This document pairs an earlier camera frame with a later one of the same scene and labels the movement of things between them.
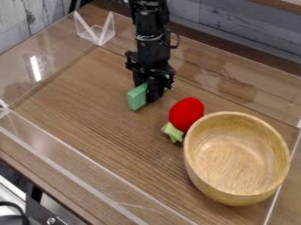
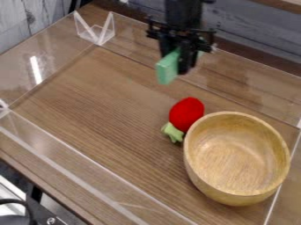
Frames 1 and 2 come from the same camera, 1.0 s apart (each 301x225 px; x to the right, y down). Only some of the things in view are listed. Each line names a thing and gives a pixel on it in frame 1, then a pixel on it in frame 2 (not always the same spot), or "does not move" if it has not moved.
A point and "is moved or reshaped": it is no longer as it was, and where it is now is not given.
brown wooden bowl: [238, 156] does not move
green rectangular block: [137, 97] is moved or reshaped
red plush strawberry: [187, 112] does not move
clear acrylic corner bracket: [96, 34] does not move
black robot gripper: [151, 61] → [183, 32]
